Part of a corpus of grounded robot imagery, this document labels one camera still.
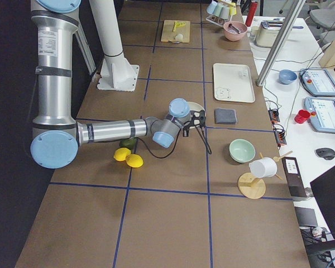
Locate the white bear tray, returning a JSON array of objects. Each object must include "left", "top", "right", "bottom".
[{"left": 213, "top": 63, "right": 255, "bottom": 103}]

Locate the white wire cup rack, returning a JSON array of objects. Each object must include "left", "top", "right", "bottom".
[{"left": 206, "top": 1, "right": 236, "bottom": 27}]

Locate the pink bowl with ice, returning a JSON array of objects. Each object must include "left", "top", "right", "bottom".
[{"left": 223, "top": 21, "right": 247, "bottom": 41}]

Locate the cream round plate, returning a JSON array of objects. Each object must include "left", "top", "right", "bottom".
[{"left": 188, "top": 102, "right": 206, "bottom": 128}]

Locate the white steamed bun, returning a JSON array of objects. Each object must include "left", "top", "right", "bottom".
[{"left": 175, "top": 33, "right": 184, "bottom": 42}]

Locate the black labelled box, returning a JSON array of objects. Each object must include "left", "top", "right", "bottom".
[{"left": 282, "top": 157, "right": 307, "bottom": 202}]

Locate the mint green plastic cup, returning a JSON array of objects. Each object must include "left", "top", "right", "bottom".
[{"left": 213, "top": 3, "right": 224, "bottom": 17}]

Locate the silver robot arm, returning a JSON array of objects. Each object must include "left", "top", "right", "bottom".
[{"left": 30, "top": 1, "right": 206, "bottom": 169}]

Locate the light blue plastic cup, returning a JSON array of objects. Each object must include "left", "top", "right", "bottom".
[{"left": 206, "top": 1, "right": 218, "bottom": 15}]

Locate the white mug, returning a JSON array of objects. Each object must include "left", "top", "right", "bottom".
[{"left": 249, "top": 157, "right": 277, "bottom": 178}]

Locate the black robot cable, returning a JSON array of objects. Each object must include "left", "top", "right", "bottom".
[{"left": 139, "top": 127, "right": 213, "bottom": 160}]

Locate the cream toaster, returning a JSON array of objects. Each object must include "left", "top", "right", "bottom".
[{"left": 255, "top": 20, "right": 284, "bottom": 48}]

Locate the far teach pendant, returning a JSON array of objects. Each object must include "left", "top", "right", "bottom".
[{"left": 300, "top": 68, "right": 335, "bottom": 97}]

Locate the green avocado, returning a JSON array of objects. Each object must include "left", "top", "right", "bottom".
[{"left": 119, "top": 138, "right": 137, "bottom": 150}]

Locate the red mug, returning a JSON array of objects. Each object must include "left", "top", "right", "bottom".
[{"left": 294, "top": 109, "right": 317, "bottom": 124}]

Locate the wooden mug tree stand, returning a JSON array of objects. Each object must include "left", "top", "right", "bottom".
[{"left": 238, "top": 151, "right": 292, "bottom": 199}]

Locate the near teach pendant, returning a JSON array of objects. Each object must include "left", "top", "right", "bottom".
[{"left": 304, "top": 97, "right": 335, "bottom": 134}]

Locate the black power strip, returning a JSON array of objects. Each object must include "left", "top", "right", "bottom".
[{"left": 268, "top": 108, "right": 287, "bottom": 148}]

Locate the yellow lemon front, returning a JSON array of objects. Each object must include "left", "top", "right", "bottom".
[{"left": 126, "top": 154, "right": 144, "bottom": 168}]

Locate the blue bowl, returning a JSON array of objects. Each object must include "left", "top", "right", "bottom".
[{"left": 278, "top": 69, "right": 298, "bottom": 85}]

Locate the teach pendant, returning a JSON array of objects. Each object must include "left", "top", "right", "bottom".
[
  {"left": 304, "top": 97, "right": 335, "bottom": 134},
  {"left": 300, "top": 68, "right": 335, "bottom": 97}
]

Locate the aluminium frame post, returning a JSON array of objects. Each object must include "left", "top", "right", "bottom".
[{"left": 256, "top": 0, "right": 305, "bottom": 87}]

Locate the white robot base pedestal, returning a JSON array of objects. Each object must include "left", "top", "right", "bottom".
[{"left": 89, "top": 0, "right": 140, "bottom": 92}]

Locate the red bottle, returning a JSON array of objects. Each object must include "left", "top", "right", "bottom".
[{"left": 245, "top": 1, "right": 259, "bottom": 27}]

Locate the yellow plastic cup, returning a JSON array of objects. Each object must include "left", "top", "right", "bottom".
[{"left": 229, "top": 3, "right": 237, "bottom": 17}]

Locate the yellow lemon near avocado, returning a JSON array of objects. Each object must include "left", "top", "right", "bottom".
[{"left": 113, "top": 147, "right": 131, "bottom": 161}]

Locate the black monitor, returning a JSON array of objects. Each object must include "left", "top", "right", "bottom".
[{"left": 310, "top": 166, "right": 335, "bottom": 238}]

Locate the bamboo cutting board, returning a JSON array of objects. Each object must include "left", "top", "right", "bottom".
[{"left": 160, "top": 20, "right": 190, "bottom": 43}]

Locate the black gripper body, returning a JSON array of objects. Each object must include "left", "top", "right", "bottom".
[{"left": 183, "top": 109, "right": 206, "bottom": 137}]

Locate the mint green bowl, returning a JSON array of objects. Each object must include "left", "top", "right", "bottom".
[{"left": 229, "top": 139, "right": 256, "bottom": 163}]

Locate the black computer mouse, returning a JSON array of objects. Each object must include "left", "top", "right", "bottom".
[{"left": 315, "top": 147, "right": 335, "bottom": 160}]

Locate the grey folded cloth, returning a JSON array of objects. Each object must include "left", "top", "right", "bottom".
[{"left": 214, "top": 108, "right": 238, "bottom": 125}]

